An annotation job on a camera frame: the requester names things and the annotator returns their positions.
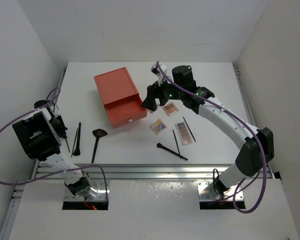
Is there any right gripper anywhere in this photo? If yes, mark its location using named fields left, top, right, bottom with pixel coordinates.
left=141, top=74, right=184, bottom=111

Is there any thin black pencil brush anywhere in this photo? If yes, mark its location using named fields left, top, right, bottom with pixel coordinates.
left=64, top=137, right=71, bottom=153

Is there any thin black eyeliner brush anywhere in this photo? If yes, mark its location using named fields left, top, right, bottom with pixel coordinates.
left=70, top=127, right=79, bottom=158

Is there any four-pan brown eyeshadow palette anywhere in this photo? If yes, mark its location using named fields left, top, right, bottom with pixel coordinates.
left=162, top=102, right=179, bottom=116

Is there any black blush brush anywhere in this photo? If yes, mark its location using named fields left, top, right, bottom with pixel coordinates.
left=72, top=122, right=82, bottom=156

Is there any thin black liner brush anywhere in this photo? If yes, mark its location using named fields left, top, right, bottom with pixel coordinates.
left=182, top=116, right=197, bottom=143

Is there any thin black makeup brush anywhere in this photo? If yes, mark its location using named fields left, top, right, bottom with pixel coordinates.
left=172, top=129, right=182, bottom=159

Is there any orange drawer box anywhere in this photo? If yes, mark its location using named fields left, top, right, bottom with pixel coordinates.
left=94, top=67, right=141, bottom=112

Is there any black fan makeup brush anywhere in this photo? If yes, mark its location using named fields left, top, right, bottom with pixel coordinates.
left=91, top=128, right=108, bottom=164

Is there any black fluffy makeup brush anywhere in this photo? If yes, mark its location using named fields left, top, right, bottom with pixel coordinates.
left=156, top=143, right=188, bottom=161

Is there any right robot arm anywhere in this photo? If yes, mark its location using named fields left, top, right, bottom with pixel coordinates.
left=141, top=63, right=274, bottom=196

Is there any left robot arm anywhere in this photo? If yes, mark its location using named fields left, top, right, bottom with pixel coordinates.
left=12, top=100, right=98, bottom=200

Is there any colourful glitter eyeshadow palette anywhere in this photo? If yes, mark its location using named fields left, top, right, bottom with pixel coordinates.
left=149, top=119, right=167, bottom=135

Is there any long nude eyeshadow palette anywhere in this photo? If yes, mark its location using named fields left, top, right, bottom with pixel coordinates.
left=175, top=121, right=193, bottom=146

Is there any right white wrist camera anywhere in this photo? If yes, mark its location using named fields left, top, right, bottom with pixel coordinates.
left=150, top=63, right=168, bottom=86

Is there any aluminium rail frame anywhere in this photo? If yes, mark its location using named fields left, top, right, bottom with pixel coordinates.
left=31, top=163, right=273, bottom=181

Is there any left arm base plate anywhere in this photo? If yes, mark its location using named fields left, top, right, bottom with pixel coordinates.
left=63, top=179, right=110, bottom=203

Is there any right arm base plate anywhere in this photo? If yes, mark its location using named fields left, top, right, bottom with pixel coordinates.
left=197, top=181, right=245, bottom=202

